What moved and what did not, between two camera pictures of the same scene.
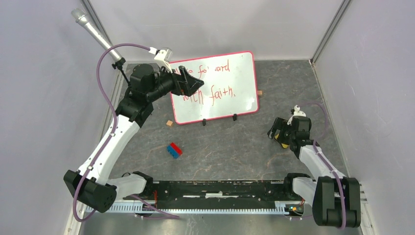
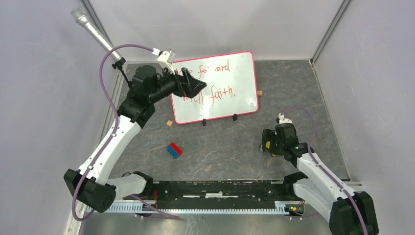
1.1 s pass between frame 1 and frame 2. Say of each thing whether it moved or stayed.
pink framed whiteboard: stayed
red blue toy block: stayed
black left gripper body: stayed
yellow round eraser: moved
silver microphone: stayed
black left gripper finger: stayed
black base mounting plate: stayed
